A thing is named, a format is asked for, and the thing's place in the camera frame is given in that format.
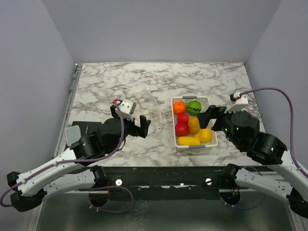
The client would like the red toy apple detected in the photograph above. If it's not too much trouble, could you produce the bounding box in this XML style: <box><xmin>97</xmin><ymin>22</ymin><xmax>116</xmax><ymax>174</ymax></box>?
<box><xmin>175</xmin><ymin>122</ymin><xmax>190</xmax><ymax>137</ymax></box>

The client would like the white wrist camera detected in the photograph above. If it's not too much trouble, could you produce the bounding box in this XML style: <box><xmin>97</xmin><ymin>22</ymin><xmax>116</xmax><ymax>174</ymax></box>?
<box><xmin>224</xmin><ymin>91</ymin><xmax>248</xmax><ymax>114</ymax></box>
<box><xmin>116</xmin><ymin>99</ymin><xmax>136</xmax><ymax>122</ymax></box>

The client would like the orange toy fruit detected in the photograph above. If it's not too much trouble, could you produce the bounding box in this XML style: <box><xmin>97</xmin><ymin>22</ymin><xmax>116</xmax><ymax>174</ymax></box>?
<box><xmin>173</xmin><ymin>101</ymin><xmax>186</xmax><ymax>115</ymax></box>

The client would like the red toy strawberry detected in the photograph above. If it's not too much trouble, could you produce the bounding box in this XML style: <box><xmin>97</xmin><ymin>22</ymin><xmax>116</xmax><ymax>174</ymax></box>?
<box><xmin>177</xmin><ymin>113</ymin><xmax>189</xmax><ymax>124</ymax></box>

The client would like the yellow toy lemon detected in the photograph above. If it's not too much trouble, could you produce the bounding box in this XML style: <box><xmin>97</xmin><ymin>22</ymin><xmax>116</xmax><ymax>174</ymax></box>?
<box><xmin>194</xmin><ymin>128</ymin><xmax>212</xmax><ymax>143</ymax></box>

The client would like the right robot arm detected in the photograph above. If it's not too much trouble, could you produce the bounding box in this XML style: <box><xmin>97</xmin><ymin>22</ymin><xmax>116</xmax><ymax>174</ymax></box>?
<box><xmin>197</xmin><ymin>105</ymin><xmax>308</xmax><ymax>218</ymax></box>

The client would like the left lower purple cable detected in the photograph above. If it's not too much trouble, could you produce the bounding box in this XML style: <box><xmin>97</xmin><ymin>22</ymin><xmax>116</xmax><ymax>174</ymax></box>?
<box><xmin>88</xmin><ymin>185</ymin><xmax>134</xmax><ymax>214</ymax></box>

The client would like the orange-yellow toy fruit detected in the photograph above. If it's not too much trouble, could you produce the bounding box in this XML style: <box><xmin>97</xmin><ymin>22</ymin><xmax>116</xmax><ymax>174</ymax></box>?
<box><xmin>188</xmin><ymin>116</ymin><xmax>200</xmax><ymax>135</ymax></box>

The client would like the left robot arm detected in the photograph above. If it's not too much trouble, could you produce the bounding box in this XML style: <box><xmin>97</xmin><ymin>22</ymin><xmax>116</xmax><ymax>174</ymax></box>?
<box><xmin>0</xmin><ymin>102</ymin><xmax>151</xmax><ymax>212</ymax></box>

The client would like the grey rectangular box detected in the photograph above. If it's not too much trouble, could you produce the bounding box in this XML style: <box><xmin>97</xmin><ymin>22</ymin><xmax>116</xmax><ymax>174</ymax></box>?
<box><xmin>65</xmin><ymin>125</ymin><xmax>81</xmax><ymax>146</ymax></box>

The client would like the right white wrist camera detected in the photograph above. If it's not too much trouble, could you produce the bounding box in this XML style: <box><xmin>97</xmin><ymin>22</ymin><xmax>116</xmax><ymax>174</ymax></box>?
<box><xmin>224</xmin><ymin>91</ymin><xmax>248</xmax><ymax>114</ymax></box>

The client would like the green striped toy watermelon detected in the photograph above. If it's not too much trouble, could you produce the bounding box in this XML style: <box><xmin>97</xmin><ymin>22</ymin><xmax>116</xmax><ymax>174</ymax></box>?
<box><xmin>186</xmin><ymin>101</ymin><xmax>202</xmax><ymax>116</ymax></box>

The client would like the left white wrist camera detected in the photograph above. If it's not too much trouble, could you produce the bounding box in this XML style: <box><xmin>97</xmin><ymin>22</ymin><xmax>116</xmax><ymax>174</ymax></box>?
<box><xmin>116</xmin><ymin>99</ymin><xmax>136</xmax><ymax>122</ymax></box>

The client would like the black metal base rail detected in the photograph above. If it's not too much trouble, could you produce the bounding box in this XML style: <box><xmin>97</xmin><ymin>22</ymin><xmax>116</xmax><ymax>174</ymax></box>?
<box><xmin>72</xmin><ymin>166</ymin><xmax>284</xmax><ymax>202</ymax></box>

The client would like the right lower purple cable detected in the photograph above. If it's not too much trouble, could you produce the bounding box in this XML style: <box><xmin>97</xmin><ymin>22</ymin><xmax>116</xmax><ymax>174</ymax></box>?
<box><xmin>223</xmin><ymin>166</ymin><xmax>268</xmax><ymax>209</ymax></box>

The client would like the white perforated basket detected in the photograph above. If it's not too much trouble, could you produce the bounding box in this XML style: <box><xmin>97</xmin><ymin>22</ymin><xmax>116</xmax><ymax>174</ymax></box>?
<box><xmin>171</xmin><ymin>96</ymin><xmax>218</xmax><ymax>149</ymax></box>

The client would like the yellow toy banana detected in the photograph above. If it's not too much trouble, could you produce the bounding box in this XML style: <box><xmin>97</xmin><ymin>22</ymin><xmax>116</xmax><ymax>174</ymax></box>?
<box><xmin>177</xmin><ymin>136</ymin><xmax>201</xmax><ymax>146</ymax></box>

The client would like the clear dotted zip bag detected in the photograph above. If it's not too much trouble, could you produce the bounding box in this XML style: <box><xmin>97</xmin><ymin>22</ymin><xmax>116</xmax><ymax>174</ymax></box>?
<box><xmin>125</xmin><ymin>88</ymin><xmax>162</xmax><ymax>134</ymax></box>

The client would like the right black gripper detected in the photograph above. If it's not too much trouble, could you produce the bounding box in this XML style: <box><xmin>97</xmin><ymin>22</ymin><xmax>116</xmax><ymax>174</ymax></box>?
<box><xmin>196</xmin><ymin>103</ymin><xmax>243</xmax><ymax>149</ymax></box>

